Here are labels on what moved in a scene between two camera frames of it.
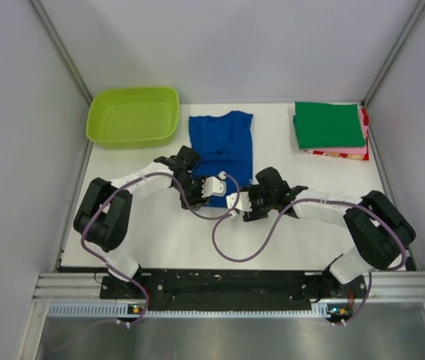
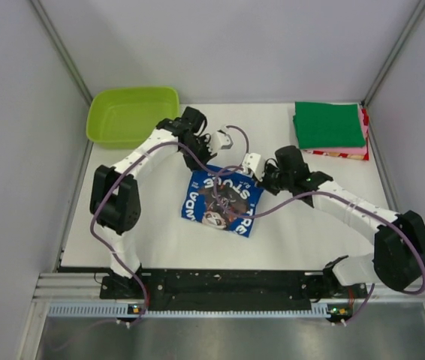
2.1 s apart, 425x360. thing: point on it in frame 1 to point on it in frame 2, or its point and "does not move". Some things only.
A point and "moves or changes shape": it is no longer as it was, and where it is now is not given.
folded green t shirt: x=327 y=124 does not move
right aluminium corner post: x=394 y=52 does not move
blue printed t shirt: x=224 y=142 moves or changes shape
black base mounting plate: x=140 y=288 does not move
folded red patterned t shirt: x=363 y=157 does not move
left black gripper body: x=194 y=189 to x=199 y=147
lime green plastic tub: x=133 y=116 does not move
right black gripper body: x=261 y=202 to x=275 y=180
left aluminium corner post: x=62 y=50 does not move
